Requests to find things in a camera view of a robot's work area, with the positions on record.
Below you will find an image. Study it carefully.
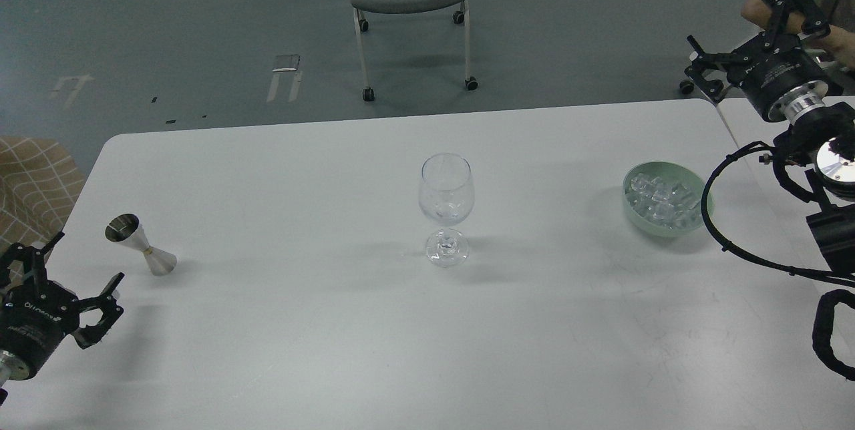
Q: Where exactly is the pile of clear ice cubes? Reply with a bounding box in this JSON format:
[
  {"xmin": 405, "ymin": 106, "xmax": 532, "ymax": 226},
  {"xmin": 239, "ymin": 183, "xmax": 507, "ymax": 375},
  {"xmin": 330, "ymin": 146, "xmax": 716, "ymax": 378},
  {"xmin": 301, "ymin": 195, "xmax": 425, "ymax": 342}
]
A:
[{"xmin": 625, "ymin": 172, "xmax": 703, "ymax": 230}]

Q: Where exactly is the silver metal jigger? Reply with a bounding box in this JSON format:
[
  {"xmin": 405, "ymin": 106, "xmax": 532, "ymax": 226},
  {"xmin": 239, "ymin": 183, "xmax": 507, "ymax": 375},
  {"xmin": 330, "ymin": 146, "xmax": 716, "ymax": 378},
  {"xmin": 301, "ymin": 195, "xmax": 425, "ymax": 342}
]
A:
[{"xmin": 104, "ymin": 213, "xmax": 178, "ymax": 276}]

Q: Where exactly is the silver floor plate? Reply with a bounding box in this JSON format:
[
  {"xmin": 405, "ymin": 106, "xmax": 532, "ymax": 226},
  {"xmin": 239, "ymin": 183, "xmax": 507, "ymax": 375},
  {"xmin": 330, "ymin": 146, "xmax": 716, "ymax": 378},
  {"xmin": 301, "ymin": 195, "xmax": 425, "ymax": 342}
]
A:
[{"xmin": 271, "ymin": 53, "xmax": 301, "ymax": 73}]

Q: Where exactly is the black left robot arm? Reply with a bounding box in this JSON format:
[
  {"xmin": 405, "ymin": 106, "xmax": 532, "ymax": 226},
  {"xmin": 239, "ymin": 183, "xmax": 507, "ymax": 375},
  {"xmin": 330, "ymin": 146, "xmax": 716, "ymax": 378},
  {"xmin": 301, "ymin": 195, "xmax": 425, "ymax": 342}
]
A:
[{"xmin": 1, "ymin": 230, "xmax": 125, "ymax": 384}]

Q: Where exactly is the green bowl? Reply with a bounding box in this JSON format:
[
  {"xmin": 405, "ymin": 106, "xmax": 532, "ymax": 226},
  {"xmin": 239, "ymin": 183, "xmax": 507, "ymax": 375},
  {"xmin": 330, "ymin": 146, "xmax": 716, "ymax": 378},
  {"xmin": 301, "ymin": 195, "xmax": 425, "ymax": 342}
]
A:
[{"xmin": 622, "ymin": 162, "xmax": 705, "ymax": 238}]

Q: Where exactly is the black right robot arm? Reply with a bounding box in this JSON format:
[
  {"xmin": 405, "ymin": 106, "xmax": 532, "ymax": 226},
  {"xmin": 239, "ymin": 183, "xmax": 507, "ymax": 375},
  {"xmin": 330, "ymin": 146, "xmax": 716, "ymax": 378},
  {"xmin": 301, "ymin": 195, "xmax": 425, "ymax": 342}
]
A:
[{"xmin": 685, "ymin": 0, "xmax": 854, "ymax": 381}]

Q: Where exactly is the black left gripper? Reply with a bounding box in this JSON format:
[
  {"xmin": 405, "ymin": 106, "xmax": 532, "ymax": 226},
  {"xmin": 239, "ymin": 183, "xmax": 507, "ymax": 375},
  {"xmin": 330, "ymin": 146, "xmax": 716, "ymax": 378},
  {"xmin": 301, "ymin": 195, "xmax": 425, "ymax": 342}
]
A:
[{"xmin": 0, "ymin": 232, "xmax": 126, "ymax": 381}]

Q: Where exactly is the clear wine glass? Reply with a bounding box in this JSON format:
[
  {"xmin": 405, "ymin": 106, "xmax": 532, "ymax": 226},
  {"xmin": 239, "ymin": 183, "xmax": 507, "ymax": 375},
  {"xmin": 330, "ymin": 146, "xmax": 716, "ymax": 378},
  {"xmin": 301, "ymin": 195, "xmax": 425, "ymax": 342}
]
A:
[{"xmin": 418, "ymin": 152, "xmax": 474, "ymax": 268}]

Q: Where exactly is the beige checkered sofa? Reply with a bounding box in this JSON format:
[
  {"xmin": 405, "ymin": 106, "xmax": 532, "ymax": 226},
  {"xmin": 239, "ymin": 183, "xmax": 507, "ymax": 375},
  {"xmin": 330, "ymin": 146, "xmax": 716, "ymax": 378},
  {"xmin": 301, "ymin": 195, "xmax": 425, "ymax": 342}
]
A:
[{"xmin": 1, "ymin": 136, "xmax": 86, "ymax": 250}]

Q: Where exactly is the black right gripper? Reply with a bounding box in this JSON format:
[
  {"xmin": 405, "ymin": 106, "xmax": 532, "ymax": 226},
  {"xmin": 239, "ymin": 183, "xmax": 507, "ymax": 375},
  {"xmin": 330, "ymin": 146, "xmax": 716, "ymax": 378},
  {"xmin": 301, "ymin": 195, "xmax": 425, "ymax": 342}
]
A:
[{"xmin": 684, "ymin": 0, "xmax": 843, "ymax": 124}]

